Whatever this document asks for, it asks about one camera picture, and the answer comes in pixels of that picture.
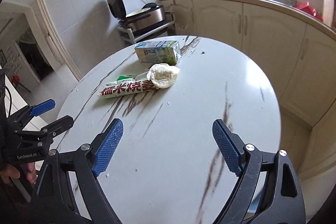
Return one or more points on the white food packet red print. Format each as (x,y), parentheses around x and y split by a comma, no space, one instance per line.
(126,88)

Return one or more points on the blue white milk carton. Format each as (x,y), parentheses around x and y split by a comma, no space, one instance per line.
(157,52)

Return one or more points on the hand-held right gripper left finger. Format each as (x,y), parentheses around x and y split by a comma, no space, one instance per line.
(110,145)

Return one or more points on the electric griddle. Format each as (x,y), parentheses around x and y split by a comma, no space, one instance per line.
(141,15)

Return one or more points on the person's left hand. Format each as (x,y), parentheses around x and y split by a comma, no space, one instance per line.
(10,174)

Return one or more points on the wooden cutting board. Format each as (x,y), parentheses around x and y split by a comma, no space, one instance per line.
(328,10)

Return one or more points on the cream kitchen cabinet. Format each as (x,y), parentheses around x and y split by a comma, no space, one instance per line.
(275,40)

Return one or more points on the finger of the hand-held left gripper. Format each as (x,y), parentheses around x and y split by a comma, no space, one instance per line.
(43,107)
(59,123)

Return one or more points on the red plastic basin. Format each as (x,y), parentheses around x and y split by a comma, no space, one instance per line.
(307,9)

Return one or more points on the white steamed bun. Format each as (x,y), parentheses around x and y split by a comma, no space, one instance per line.
(164,77)

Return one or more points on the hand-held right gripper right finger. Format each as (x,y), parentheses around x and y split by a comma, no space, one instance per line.
(225,145)

